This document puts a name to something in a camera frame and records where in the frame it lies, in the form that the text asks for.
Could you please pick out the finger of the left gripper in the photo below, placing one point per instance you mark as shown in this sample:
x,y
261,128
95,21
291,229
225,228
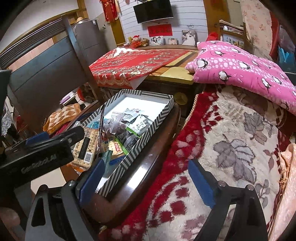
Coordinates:
x,y
32,140
69,137

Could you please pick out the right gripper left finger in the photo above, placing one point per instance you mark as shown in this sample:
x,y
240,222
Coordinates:
x,y
57,213

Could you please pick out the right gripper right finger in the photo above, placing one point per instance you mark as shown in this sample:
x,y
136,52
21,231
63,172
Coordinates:
x,y
248,221

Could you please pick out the yellow cracker packet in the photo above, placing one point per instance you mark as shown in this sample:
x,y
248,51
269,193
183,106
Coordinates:
x,y
84,151

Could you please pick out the white silver snack packet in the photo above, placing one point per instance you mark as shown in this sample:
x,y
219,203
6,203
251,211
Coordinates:
x,y
135,122

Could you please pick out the clear plastic bag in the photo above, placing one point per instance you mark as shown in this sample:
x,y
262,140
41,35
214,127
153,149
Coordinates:
x,y
114,125

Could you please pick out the orange checkered cushion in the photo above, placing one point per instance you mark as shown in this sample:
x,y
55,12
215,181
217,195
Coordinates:
x,y
60,117

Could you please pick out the peach satin cloth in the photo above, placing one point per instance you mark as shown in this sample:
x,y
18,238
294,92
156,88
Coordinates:
x,y
286,207

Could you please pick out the green snack packet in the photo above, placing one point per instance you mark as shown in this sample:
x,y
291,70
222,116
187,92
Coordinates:
x,y
127,140

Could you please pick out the dark wooden chair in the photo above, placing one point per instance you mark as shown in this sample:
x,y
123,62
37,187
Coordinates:
x,y
36,88

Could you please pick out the red embroidered cloth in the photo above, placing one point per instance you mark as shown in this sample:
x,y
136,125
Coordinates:
x,y
122,67

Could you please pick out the red floral blanket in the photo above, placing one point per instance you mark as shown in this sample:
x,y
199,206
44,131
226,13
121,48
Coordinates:
x,y
236,135

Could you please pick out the striped white tray box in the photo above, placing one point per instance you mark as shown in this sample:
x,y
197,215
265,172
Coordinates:
x,y
142,112

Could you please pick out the grey refrigerator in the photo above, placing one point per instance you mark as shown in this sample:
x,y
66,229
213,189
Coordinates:
x,y
90,39

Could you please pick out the plush toys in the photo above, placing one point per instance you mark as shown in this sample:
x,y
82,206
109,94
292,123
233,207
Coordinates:
x,y
136,41

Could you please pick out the pink penguin pillow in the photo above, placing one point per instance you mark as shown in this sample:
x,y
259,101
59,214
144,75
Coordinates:
x,y
222,63

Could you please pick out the wall television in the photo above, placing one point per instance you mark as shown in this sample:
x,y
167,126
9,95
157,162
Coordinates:
x,y
153,10

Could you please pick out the wedding photo frame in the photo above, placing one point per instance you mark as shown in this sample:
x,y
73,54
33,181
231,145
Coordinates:
x,y
189,37

